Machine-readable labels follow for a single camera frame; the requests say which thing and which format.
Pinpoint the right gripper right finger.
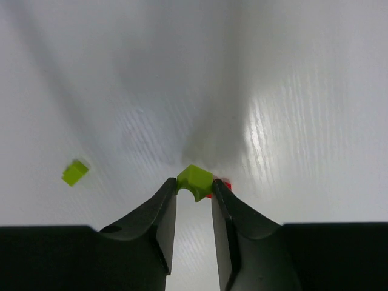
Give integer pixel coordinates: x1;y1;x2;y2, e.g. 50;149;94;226
212;179;300;290

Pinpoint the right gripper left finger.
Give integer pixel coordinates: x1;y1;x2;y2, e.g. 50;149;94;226
98;178;176;290

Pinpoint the small lime leaf lego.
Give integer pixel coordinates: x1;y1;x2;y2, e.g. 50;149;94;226
176;164;213;202

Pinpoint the tiny red lego stud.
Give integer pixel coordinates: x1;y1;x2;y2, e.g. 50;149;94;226
207;177;232;198

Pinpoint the small lime lego piece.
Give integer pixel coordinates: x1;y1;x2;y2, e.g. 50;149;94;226
61;160;89;186

